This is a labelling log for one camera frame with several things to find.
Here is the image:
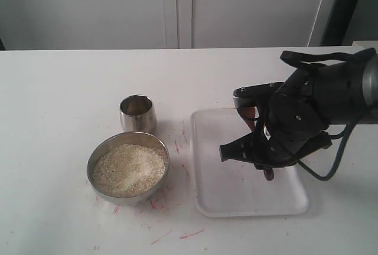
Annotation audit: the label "black cable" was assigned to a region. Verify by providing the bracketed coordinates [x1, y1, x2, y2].
[279, 47, 377, 182]

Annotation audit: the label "white cabinet doors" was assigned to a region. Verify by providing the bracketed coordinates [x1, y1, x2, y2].
[1, 0, 335, 50]

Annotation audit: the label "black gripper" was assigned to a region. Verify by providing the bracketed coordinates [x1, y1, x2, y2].
[219, 82, 332, 169]

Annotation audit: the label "small steel cup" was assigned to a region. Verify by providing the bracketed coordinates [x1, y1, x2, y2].
[119, 94, 157, 134]

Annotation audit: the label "brown wooden spoon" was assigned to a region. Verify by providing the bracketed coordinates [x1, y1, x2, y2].
[237, 107, 274, 181]

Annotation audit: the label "steel bowl of rice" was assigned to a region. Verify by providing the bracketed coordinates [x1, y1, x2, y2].
[87, 132, 170, 205]

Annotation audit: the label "white plastic tray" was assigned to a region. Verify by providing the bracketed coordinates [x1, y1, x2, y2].
[191, 108, 309, 217]

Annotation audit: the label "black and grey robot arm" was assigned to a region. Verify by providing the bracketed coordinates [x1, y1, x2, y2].
[220, 57, 377, 169]

